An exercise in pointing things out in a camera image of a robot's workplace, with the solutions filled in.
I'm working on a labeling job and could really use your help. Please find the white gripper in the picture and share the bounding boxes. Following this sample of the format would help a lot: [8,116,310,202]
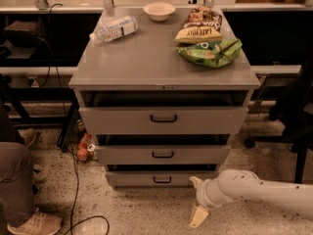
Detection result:
[189,176,229,228]

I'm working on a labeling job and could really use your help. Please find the grey bottom drawer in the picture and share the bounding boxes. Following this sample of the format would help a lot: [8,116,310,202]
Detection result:
[106,164,218,188]

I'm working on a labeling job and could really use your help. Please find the grey drawer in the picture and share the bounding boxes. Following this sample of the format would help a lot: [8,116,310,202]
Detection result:
[96,134,230,165]
[106,164,218,188]
[79,91,247,135]

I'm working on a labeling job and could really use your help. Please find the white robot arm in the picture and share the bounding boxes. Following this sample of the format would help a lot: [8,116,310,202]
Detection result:
[189,169,313,228]

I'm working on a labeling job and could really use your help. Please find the grey metal drawer cabinet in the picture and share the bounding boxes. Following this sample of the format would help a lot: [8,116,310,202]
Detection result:
[68,6,261,190]

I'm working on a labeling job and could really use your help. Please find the grey top drawer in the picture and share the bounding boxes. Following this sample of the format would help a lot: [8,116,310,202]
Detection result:
[79,91,247,135]

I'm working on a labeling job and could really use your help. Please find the grey middle drawer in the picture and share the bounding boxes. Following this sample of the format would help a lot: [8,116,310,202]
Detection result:
[96,134,230,165]

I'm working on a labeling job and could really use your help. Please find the orange objects on floor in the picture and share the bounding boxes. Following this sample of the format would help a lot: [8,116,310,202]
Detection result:
[76,133,95,162]

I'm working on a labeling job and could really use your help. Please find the black office chair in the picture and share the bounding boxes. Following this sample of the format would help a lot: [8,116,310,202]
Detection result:
[244,55,313,183]

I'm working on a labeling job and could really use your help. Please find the green snack bag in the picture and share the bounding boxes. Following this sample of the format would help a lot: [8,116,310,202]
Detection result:
[176,38,242,69]

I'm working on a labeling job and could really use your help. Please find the tan sneaker near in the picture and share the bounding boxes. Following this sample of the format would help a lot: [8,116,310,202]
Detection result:
[7,210,63,235]

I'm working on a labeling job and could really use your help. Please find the tan sneaker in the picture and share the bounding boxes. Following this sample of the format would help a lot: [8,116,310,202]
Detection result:
[20,128,36,148]
[7,210,63,235]

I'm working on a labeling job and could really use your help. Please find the brown yellow chip bag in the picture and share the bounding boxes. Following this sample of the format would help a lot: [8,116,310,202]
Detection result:
[174,6,222,44]

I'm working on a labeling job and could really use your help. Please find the tan sneaker far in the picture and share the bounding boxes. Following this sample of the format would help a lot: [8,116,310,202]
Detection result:
[20,128,36,148]

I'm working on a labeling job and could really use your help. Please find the person leg brown trousers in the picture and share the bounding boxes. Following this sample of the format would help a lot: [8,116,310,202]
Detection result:
[0,103,35,227]

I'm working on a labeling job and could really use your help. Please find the clear plastic water bottle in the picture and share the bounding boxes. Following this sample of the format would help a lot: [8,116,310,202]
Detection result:
[89,16,138,42]

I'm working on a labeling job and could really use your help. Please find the white ceramic bowl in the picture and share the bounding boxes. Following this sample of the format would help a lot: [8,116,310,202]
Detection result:
[143,2,175,22]

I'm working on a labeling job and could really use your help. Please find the black box on shelf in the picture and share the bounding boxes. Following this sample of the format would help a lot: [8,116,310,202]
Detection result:
[4,21,41,47]

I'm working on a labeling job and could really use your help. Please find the black floor cable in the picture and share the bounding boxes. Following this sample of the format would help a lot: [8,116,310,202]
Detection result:
[62,147,111,235]

